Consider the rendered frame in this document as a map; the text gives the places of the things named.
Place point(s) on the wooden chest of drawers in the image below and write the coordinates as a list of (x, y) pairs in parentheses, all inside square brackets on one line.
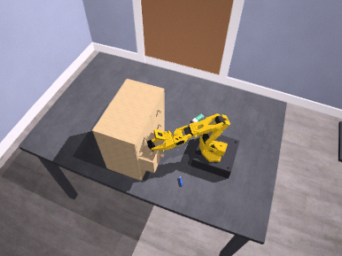
[(122, 123)]

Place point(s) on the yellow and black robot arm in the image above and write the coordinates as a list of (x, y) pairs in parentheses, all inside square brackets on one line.
[(214, 152)]

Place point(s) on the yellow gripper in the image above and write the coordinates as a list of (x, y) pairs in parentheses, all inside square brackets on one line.
[(165, 136)]

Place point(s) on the black nine-volt battery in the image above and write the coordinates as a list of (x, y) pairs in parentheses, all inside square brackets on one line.
[(150, 144)]

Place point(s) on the white eraser with green sleeve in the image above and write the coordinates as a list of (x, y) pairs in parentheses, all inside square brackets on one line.
[(197, 119)]

